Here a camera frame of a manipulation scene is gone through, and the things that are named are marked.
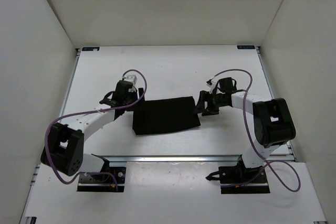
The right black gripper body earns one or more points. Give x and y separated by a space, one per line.
213 102

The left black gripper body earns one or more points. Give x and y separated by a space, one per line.
133 97

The black skirt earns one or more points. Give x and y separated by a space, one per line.
165 116

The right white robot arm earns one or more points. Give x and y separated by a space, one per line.
273 127

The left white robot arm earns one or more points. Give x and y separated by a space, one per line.
64 152

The left blue corner label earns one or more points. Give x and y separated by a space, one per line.
90 49

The blue corner label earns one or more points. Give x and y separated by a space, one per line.
90 49
246 47

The right blue corner label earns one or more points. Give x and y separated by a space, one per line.
246 47

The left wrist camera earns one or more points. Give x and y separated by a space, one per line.
131 78

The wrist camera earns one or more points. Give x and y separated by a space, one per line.
212 85
131 78

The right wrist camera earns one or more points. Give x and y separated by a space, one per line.
212 85

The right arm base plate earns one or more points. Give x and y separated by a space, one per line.
234 182

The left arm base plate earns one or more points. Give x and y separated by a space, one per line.
103 183

